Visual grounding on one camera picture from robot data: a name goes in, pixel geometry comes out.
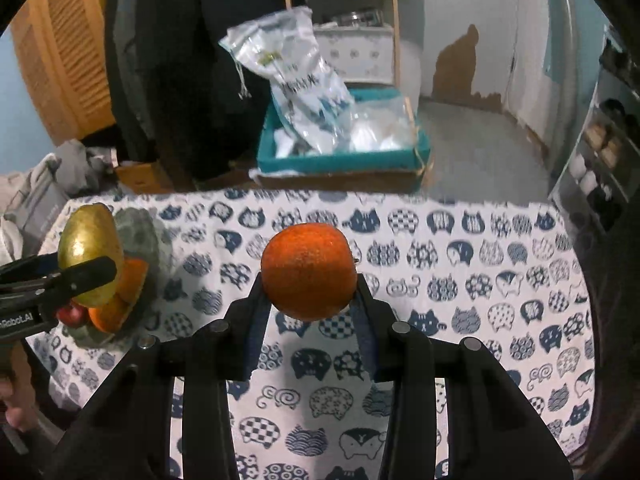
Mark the white printed rice bag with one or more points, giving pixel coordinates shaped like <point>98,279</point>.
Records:
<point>311,100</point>

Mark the wooden louvered wardrobe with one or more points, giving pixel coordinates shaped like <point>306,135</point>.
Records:
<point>59,46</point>

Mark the white patterned drawer box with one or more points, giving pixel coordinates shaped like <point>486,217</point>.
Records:
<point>360,55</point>

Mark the cat pattern tablecloth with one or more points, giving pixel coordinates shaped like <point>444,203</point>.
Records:
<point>502,273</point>

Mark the grey vertical pipe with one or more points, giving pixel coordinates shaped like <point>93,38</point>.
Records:
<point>563,48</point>

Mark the grey tote bag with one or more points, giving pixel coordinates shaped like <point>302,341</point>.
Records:
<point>30,204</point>

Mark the grey clothes pile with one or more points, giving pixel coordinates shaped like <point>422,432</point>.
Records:
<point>79,170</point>

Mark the person's left hand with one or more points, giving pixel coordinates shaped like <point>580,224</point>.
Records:
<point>17,393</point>

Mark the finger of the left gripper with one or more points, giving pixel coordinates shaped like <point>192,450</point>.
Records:
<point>30,268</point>
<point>60,286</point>

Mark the orange tangerine back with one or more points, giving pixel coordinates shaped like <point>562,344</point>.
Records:
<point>308,272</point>

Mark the yellow pear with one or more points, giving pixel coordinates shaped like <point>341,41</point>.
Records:
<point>90,233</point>

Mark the orange tangerine with stem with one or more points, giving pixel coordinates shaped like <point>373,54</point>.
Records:
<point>131,283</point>

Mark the green glass bowl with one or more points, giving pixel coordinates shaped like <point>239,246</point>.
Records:
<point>129,238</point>

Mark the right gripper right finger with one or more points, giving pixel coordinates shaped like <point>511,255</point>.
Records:
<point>493,430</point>

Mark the black hanging coat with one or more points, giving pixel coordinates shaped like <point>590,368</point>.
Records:
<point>176,93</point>

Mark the clear plastic bag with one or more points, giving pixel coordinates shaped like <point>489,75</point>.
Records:
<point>382,126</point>

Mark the shoe rack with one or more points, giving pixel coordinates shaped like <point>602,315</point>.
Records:
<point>601,176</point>

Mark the brown cardboard box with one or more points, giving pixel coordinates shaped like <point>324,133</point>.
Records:
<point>144,178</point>

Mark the steel pot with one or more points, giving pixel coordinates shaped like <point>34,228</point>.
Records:
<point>369,17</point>

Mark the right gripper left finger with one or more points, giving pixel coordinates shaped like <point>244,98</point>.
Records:
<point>123,432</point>

